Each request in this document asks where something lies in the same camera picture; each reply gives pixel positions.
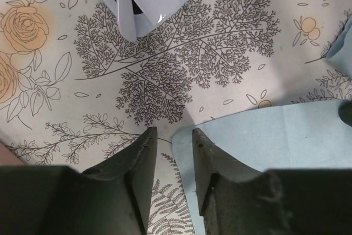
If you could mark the light blue cloth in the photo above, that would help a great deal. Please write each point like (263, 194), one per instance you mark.
(339, 54)
(301, 135)

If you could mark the floral table mat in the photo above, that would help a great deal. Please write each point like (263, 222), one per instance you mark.
(75, 92)

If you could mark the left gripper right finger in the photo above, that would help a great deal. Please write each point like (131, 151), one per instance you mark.
(234, 198)

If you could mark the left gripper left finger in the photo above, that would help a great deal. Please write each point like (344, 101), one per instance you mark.
(112, 197)

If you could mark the pink glasses case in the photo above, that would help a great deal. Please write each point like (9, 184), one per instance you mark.
(7, 158)

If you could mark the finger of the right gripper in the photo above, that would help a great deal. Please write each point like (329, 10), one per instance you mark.
(345, 112)

